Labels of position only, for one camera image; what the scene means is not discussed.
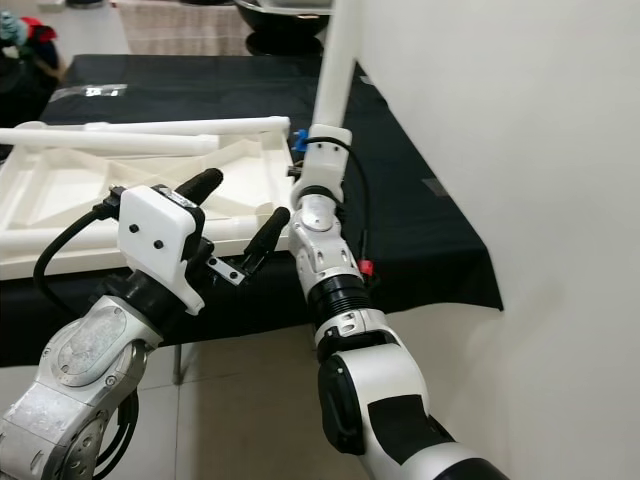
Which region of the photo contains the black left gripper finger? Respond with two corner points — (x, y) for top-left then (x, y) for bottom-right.
(175, 168), (224, 206)
(240, 206), (291, 276)

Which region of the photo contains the white plastic children table top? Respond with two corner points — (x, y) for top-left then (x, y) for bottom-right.
(0, 118), (306, 281)

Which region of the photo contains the black tablecloth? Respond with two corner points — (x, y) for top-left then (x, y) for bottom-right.
(0, 54), (504, 369)

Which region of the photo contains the clear tape piece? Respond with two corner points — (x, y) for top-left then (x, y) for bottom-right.
(60, 85), (129, 101)
(422, 178), (459, 199)

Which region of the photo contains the beige cloth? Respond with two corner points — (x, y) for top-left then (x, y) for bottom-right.
(112, 0), (256, 56)

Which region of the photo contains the black round bowl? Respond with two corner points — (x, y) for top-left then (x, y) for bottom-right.
(232, 0), (336, 56)

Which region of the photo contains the black fabric case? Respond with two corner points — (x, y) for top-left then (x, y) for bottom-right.
(0, 55), (66, 129)

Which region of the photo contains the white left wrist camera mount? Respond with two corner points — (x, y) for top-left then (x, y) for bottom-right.
(117, 185), (213, 316)

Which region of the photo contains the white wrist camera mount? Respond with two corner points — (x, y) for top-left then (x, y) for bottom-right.
(117, 185), (213, 316)
(290, 125), (353, 201)

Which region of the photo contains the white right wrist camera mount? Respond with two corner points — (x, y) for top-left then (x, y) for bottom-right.
(290, 125), (353, 201)

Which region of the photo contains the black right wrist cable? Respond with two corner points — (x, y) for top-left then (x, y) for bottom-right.
(290, 135), (376, 281)

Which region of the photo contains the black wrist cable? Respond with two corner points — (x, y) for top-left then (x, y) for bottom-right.
(33, 190), (126, 326)
(290, 135), (376, 281)

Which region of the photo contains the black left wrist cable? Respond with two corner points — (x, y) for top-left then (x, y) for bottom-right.
(33, 190), (126, 326)

